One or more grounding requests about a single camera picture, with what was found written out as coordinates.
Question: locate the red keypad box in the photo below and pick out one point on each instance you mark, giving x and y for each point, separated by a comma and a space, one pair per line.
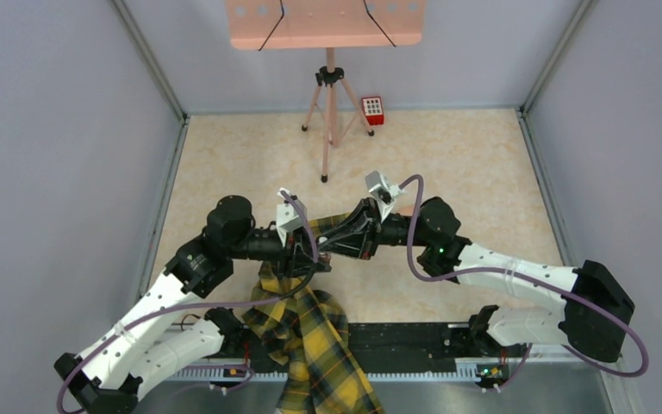
373, 110

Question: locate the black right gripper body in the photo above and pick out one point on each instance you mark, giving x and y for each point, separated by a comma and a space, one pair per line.
394, 232

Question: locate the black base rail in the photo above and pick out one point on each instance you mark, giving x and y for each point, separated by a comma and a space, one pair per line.
386, 352

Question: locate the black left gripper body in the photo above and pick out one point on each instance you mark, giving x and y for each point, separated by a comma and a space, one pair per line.
290, 254

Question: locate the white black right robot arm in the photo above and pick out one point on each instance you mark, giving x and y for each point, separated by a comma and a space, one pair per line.
583, 308

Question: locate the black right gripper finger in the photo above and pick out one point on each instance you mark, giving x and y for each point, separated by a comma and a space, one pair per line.
357, 222
360, 248

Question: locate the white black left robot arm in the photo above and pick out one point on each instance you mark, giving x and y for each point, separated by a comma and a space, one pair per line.
120, 368

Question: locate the yellow plaid shirt sleeve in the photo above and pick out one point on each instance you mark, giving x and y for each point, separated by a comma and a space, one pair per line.
309, 335

